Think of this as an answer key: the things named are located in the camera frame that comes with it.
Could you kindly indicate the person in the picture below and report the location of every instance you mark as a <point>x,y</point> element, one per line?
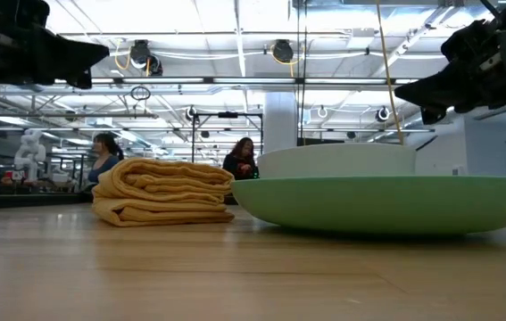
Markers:
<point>98,171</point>
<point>240,162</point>

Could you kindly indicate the grey ceiling rail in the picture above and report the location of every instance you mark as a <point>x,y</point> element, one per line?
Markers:
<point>101,115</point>

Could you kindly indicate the white pillar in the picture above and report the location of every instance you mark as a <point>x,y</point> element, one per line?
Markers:
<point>280,120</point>

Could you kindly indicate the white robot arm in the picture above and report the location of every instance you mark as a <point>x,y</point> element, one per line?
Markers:
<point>29,153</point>

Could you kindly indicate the black table border strip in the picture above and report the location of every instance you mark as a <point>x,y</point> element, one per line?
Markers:
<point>20,201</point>

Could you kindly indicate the black gantry frame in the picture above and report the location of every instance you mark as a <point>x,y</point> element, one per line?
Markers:
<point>228,114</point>

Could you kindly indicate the small red object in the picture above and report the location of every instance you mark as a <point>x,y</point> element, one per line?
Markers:
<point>9,175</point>

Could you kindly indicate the white bowl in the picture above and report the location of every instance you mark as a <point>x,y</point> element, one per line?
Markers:
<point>337,160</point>

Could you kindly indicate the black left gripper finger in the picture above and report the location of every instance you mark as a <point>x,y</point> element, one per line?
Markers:
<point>80,79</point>
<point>69,55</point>

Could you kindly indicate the folded yellow cloth napkin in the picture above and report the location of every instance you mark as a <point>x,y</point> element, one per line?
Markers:
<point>163,191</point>

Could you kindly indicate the long horizontal light bar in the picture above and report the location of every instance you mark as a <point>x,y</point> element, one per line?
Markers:
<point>252,80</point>

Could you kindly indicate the black monitor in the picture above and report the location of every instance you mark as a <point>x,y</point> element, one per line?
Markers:
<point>319,142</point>

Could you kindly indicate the green plate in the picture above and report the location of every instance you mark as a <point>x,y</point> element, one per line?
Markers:
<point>391,205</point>

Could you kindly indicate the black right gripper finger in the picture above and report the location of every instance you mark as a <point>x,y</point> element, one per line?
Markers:
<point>433,116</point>
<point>449,87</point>

